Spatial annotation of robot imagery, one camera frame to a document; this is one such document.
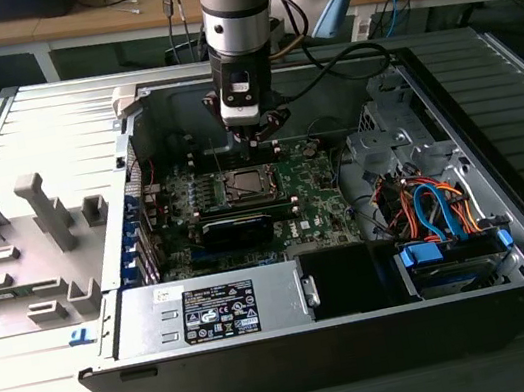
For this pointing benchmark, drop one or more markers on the beige plastic block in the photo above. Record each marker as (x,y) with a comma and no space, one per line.
(126,102)

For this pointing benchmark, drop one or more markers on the grey power supply unit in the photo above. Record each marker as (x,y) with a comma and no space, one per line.
(152,322)

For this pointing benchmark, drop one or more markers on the green RAM stick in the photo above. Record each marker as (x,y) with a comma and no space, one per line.
(20,291)

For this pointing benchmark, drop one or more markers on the black graphics card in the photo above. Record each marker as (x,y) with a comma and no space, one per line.
(238,233)

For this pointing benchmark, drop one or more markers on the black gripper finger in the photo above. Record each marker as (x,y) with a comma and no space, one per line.
(276,119)
(215,108)

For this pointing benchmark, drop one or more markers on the silver topped CPU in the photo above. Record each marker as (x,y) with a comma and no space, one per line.
(249,183)

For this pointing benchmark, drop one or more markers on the silver metal drive cage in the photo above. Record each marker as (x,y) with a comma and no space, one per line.
(387,141)

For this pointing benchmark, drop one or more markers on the black RAM slot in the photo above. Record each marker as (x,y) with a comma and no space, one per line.
(243,205)
(244,211)
(206,169)
(205,161)

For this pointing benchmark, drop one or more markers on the CPU socket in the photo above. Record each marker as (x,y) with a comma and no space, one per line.
(252,198)

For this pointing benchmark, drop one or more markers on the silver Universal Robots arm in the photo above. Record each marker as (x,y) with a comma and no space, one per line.
(233,3)

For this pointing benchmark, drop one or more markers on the small blue plastic bracket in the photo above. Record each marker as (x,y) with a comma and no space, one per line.
(74,335)

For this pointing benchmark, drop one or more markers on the green motherboard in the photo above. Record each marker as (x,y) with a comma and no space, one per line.
(313,197)

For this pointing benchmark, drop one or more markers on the grey parts rack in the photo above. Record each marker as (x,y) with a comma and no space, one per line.
(20,233)

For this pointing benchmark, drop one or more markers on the hard disk in blue carrier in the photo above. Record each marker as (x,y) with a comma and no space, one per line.
(451,276)

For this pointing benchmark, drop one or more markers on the round coin cell battery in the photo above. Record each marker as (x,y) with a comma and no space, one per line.
(309,149)

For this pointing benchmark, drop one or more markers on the black open PC case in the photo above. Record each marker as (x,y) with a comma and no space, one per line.
(321,358)

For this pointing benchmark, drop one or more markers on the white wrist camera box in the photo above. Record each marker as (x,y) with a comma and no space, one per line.
(240,116)

